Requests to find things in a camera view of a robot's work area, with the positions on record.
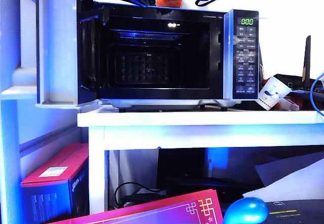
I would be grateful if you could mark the orange fruit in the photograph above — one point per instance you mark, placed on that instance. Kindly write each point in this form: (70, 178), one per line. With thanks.
(168, 2)

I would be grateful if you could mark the black glass microwave door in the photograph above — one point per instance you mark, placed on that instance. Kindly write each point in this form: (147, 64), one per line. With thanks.
(63, 56)

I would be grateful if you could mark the white blue-print paper cup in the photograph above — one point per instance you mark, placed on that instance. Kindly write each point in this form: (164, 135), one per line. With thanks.
(273, 92)

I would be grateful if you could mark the black router with antennas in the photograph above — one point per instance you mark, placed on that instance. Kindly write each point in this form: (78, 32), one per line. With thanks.
(306, 61)

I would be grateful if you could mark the white table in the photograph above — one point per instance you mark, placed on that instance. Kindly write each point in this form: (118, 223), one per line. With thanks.
(177, 122)

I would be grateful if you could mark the red and white packet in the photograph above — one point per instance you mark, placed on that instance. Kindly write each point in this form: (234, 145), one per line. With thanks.
(294, 103)

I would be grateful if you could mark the black computer case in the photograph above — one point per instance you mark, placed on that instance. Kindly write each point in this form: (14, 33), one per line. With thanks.
(181, 165)

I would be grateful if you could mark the red and black ASUS box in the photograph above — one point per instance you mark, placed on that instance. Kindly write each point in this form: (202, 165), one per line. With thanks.
(50, 168)

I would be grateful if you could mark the black power adapter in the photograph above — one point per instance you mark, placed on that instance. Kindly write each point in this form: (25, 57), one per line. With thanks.
(145, 199)

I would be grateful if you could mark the white foam sheet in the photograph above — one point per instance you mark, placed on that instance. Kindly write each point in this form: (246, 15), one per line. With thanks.
(291, 183)

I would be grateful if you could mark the glossy blue rounded object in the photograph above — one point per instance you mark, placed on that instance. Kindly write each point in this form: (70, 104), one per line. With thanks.
(246, 210)

